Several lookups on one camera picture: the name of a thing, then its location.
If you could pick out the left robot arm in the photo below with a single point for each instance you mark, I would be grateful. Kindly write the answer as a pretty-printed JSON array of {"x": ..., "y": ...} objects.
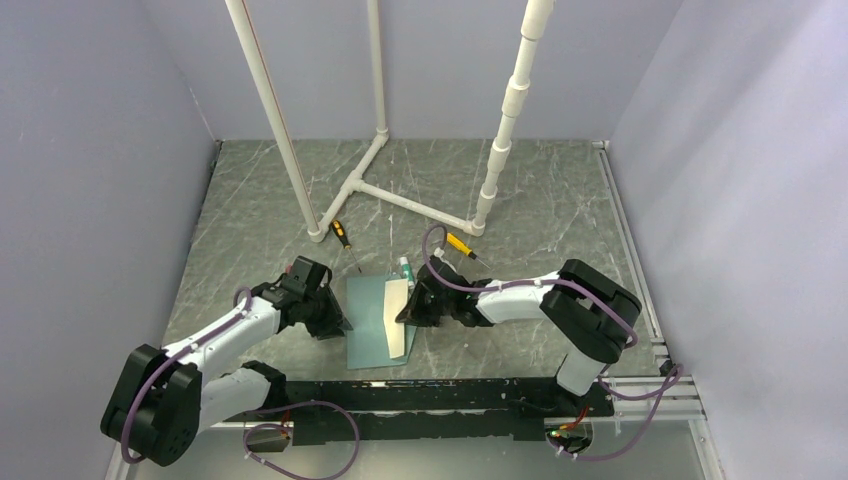
[{"x": 165, "y": 396}]

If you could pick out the white PVC pipe frame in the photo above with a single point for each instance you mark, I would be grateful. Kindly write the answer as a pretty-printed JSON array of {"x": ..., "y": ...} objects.
[{"x": 535, "y": 20}]

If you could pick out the black orange screwdriver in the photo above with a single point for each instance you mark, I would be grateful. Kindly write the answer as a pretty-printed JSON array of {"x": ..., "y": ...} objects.
[{"x": 341, "y": 234}]

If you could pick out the brown letter paper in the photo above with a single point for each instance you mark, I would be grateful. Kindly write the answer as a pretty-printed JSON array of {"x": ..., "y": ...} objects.
[{"x": 395, "y": 300}]

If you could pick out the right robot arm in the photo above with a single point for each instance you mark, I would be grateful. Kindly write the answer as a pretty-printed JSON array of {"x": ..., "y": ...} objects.
[{"x": 595, "y": 314}]

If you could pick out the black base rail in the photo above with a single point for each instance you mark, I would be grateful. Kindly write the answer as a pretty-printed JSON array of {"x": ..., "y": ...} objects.
[{"x": 521, "y": 408}]

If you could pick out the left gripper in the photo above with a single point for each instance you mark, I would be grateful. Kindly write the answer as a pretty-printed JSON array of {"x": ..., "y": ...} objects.
[{"x": 334, "y": 320}]

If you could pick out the yellow screwdriver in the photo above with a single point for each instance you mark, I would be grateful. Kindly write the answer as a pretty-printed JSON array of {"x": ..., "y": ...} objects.
[{"x": 464, "y": 249}]

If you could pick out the teal envelope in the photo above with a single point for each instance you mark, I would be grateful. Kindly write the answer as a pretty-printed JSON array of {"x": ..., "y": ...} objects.
[{"x": 367, "y": 345}]

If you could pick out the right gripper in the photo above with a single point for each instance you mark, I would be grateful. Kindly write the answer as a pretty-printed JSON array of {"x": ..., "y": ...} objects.
[{"x": 413, "y": 314}]

